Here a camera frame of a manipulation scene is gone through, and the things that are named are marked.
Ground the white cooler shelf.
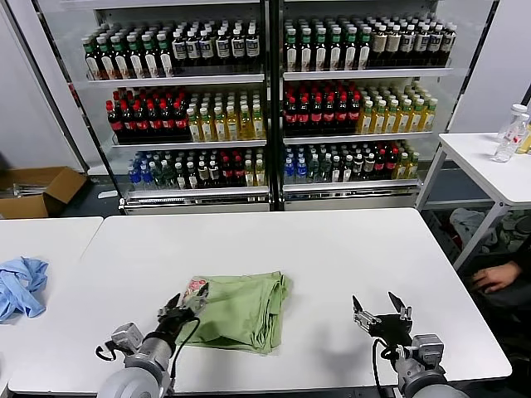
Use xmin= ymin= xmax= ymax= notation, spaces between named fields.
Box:
xmin=124 ymin=185 xmax=270 ymax=206
xmin=283 ymin=131 xmax=435 ymax=145
xmin=283 ymin=66 xmax=455 ymax=81
xmin=283 ymin=180 xmax=422 ymax=199
xmin=111 ymin=138 xmax=268 ymax=149
xmin=86 ymin=73 xmax=266 ymax=88

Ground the white side table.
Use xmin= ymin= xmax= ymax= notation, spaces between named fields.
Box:
xmin=414 ymin=131 xmax=531 ymax=270

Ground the person dark clothing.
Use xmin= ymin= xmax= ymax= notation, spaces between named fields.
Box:
xmin=455 ymin=251 xmax=531 ymax=374

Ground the left glass cooler door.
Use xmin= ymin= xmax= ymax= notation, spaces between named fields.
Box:
xmin=7 ymin=0 xmax=126 ymax=210

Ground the green cap dark tea bottle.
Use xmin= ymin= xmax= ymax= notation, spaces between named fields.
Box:
xmin=141 ymin=33 xmax=160 ymax=79
xmin=358 ymin=27 xmax=373 ymax=71
xmin=344 ymin=27 xmax=359 ymax=71
xmin=112 ymin=35 xmax=130 ymax=80
xmin=300 ymin=27 xmax=314 ymax=73
xmin=285 ymin=27 xmax=300 ymax=73
xmin=82 ymin=36 xmax=101 ymax=81
xmin=314 ymin=27 xmax=329 ymax=72
xmin=329 ymin=27 xmax=344 ymax=72
xmin=157 ymin=32 xmax=175 ymax=78
xmin=127 ymin=34 xmax=145 ymax=80
xmin=98 ymin=36 xmax=116 ymax=80

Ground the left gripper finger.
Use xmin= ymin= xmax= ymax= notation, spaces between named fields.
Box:
xmin=188 ymin=286 xmax=210 ymax=312
xmin=158 ymin=294 xmax=182 ymax=319

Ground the dark green cloth pile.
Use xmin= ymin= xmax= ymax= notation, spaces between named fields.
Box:
xmin=497 ymin=211 xmax=531 ymax=252

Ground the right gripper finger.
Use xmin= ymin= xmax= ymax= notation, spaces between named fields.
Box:
xmin=388 ymin=291 xmax=414 ymax=331
xmin=351 ymin=294 xmax=382 ymax=332

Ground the light green t-shirt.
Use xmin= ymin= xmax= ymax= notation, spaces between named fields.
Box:
xmin=173 ymin=270 xmax=294 ymax=357

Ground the yellow liquid bottle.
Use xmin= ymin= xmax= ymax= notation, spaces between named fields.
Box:
xmin=517 ymin=125 xmax=531 ymax=156

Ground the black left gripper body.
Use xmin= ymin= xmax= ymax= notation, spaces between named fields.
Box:
xmin=157 ymin=306 xmax=198 ymax=332

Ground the clear plastic water bottle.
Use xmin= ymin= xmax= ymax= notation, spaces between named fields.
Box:
xmin=497 ymin=104 xmax=531 ymax=145
xmin=492 ymin=119 xmax=530 ymax=163

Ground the beverage display cooler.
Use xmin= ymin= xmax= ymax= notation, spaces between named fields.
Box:
xmin=94 ymin=0 xmax=455 ymax=216

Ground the right glass cooler door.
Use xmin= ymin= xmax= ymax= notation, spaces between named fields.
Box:
xmin=419 ymin=0 xmax=501 ymax=210

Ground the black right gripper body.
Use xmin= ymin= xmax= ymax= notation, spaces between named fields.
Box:
xmin=371 ymin=313 xmax=412 ymax=349

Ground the crumpled light blue cloth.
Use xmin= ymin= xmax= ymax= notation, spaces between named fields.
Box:
xmin=0 ymin=256 xmax=50 ymax=325

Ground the open cardboard box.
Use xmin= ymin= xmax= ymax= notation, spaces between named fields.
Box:
xmin=0 ymin=166 xmax=89 ymax=221

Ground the beige label dark bottle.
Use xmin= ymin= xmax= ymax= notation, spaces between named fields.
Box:
xmin=373 ymin=25 xmax=388 ymax=69
xmin=387 ymin=25 xmax=402 ymax=68

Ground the glass cooler door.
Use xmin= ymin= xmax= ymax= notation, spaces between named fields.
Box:
xmin=7 ymin=0 xmax=126 ymax=210
xmin=419 ymin=0 xmax=501 ymax=210

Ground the metal rods bundle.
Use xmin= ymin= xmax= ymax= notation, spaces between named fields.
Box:
xmin=0 ymin=183 xmax=47 ymax=197

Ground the white cloth pile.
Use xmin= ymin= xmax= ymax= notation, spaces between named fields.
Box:
xmin=450 ymin=208 xmax=499 ymax=250

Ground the bare person hand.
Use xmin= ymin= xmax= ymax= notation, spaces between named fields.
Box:
xmin=471 ymin=265 xmax=523 ymax=294

